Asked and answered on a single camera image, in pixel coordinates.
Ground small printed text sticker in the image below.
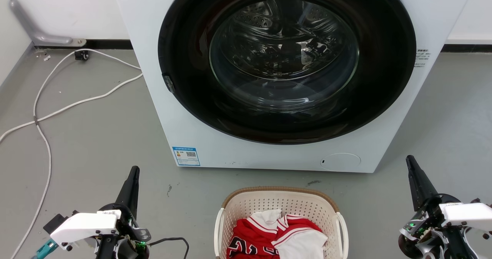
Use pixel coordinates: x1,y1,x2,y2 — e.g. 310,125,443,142
414,48,432,68

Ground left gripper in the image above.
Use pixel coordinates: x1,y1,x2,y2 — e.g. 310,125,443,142
95,166,152,259

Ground blue energy label sticker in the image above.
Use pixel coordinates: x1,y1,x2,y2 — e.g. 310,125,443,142
172,146,201,167

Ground black round washer door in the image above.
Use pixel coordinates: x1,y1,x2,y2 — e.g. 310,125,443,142
158,0,417,145

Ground grey wall pipe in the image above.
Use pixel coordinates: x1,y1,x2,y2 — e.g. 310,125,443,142
0,0,87,47

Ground white cloth garment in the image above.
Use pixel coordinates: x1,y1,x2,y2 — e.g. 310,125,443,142
251,209,329,259

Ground round white filter cover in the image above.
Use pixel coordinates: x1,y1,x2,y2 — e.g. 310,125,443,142
320,153,362,172

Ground beige perforated laundry basket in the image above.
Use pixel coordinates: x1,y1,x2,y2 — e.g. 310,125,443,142
214,186,349,259

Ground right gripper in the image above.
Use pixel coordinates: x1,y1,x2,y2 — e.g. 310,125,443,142
397,155,468,259

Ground long white looping floor cable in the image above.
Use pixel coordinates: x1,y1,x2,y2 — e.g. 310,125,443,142
9,48,142,259

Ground white front-load washing machine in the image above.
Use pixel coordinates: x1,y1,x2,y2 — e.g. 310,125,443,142
110,0,478,174

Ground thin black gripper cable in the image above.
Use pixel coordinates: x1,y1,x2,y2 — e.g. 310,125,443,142
148,237,190,259

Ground red striped sports jersey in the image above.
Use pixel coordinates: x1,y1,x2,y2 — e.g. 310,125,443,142
226,214,322,259

